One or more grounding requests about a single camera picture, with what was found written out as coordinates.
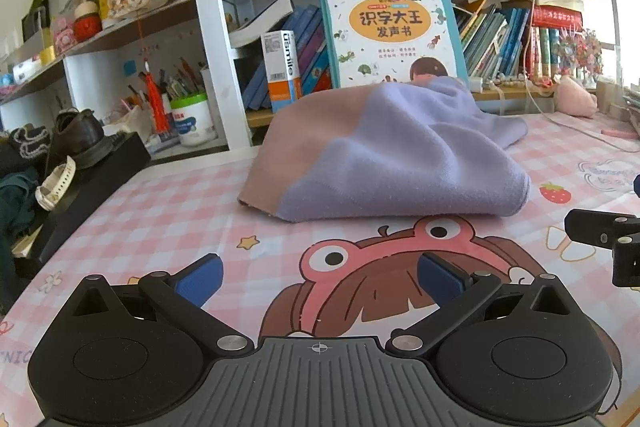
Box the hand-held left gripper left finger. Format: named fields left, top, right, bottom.
left=70, top=253, right=253, bottom=355

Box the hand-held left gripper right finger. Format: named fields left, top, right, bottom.
left=387, top=252, right=571, bottom=355

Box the purple and pink knit sweater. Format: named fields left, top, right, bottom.
left=236, top=76, right=532, bottom=224

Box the pink checkered cartoon tablecloth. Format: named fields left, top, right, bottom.
left=0, top=109, right=640, bottom=427

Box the pink plush toy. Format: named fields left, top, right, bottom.
left=554, top=75, right=599, bottom=116

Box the colourful bead flower ornament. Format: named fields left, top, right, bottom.
left=555, top=29, right=603, bottom=80

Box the black flat box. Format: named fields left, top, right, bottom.
left=15, top=132, right=152, bottom=278

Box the white canister with green rim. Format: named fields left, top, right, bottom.
left=170, top=93, right=218, bottom=148

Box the white canvas pouch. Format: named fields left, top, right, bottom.
left=102, top=104, right=153, bottom=142

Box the brown leather shoe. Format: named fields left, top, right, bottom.
left=44, top=108, right=115, bottom=172

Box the bunch of pens and pencils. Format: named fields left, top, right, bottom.
left=125, top=57, right=206, bottom=102

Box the dark green cloth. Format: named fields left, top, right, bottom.
left=0, top=172, right=41, bottom=308

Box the row of thin colourful books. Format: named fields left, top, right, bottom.
left=452, top=0, right=533, bottom=80

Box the dark knitted bootie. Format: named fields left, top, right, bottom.
left=0, top=126, right=51, bottom=172

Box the white and orange toothbrush box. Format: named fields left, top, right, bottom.
left=261, top=30, right=303, bottom=114

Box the white wooden bookshelf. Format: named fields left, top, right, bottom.
left=0, top=0, right=621, bottom=158

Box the row of blue books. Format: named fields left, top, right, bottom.
left=242, top=4, right=333, bottom=110

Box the thick grey paperback book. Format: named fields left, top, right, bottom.
left=229, top=0, right=295, bottom=48

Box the teal children's picture book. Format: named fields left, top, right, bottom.
left=318, top=0, right=471, bottom=92

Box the pink patterned small box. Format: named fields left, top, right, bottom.
left=52, top=18, right=78, bottom=55

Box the red round jar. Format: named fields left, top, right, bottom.
left=74, top=2, right=103, bottom=40

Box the white bead string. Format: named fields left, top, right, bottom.
left=472, top=74, right=531, bottom=92

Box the white watch strap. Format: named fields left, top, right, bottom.
left=35, top=155, right=77, bottom=212

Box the white charging cable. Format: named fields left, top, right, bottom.
left=492, top=0, right=640, bottom=152

